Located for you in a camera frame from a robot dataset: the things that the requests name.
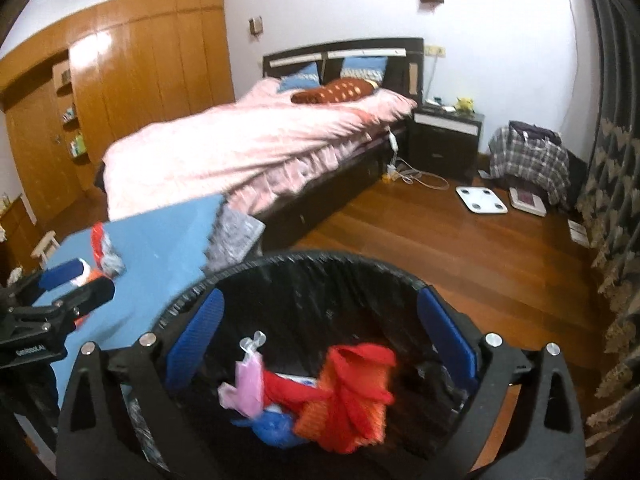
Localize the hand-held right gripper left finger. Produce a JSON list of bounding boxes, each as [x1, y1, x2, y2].
[[56, 287, 226, 480]]

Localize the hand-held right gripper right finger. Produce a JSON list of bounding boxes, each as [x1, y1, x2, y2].
[[417, 285, 587, 480]]

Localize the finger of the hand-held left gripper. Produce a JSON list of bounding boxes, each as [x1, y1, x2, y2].
[[30, 276, 117, 333], [7, 258, 86, 306]]

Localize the pink wad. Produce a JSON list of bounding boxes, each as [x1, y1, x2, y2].
[[218, 331, 266, 418]]

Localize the red cloth strips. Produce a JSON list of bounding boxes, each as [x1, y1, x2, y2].
[[260, 344, 397, 456]]

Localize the trash bin with black liner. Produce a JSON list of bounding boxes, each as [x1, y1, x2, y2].
[[120, 249, 506, 480]]

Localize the white stool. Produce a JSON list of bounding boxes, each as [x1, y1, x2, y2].
[[31, 231, 58, 268]]

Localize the grey knit cloth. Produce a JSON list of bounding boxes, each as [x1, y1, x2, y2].
[[100, 250, 126, 277]]

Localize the red garment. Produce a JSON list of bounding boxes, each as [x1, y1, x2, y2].
[[90, 222, 113, 266]]

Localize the wooden dresser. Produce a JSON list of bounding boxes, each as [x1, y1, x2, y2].
[[0, 195, 46, 271]]

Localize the blue table mat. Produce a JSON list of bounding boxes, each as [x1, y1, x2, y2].
[[10, 194, 228, 466]]

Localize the grey patterned cloth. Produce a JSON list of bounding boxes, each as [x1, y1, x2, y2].
[[207, 205, 266, 273]]

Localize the blue plastic bag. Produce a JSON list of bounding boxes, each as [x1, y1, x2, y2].
[[232, 405, 303, 448]]

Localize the white bathroom scale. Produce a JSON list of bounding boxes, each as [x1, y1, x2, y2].
[[455, 186, 509, 214]]

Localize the pink-faced bathroom scale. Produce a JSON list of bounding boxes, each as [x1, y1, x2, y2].
[[508, 186, 548, 218]]

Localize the white booklet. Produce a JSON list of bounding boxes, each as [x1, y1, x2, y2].
[[567, 219, 591, 247]]

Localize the dark wooden bed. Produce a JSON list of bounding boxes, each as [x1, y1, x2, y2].
[[262, 36, 426, 253]]

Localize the pink bed blanket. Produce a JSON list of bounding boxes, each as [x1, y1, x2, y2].
[[102, 77, 420, 221]]

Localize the dark nightstand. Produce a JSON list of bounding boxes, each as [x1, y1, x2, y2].
[[407, 105, 486, 185]]

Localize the plaid bag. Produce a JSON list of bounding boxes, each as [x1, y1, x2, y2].
[[487, 121, 571, 206]]

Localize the wooden wardrobe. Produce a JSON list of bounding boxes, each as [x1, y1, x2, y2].
[[0, 0, 236, 226]]

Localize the dark patterned curtain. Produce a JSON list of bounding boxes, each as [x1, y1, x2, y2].
[[575, 0, 640, 480]]

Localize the red-brown dotted pillow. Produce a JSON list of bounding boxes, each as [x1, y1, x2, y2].
[[291, 77, 377, 106]]

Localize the blue pillow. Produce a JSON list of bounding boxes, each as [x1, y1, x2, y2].
[[342, 56, 390, 83], [277, 61, 321, 93]]

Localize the white charger cable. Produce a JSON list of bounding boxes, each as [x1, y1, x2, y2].
[[387, 130, 451, 192]]

